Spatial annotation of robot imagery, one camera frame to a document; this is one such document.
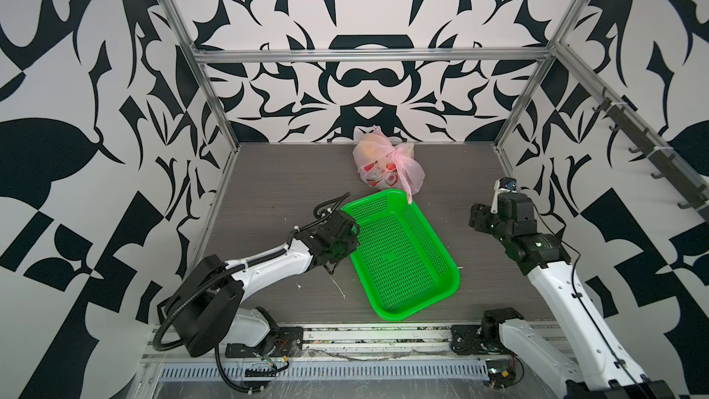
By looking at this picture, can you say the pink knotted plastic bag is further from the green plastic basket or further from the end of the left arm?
the end of the left arm

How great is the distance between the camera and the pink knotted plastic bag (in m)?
0.96

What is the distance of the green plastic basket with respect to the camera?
0.81 meters

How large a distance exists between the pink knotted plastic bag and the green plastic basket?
0.18 feet

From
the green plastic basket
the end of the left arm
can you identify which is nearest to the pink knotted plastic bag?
the green plastic basket
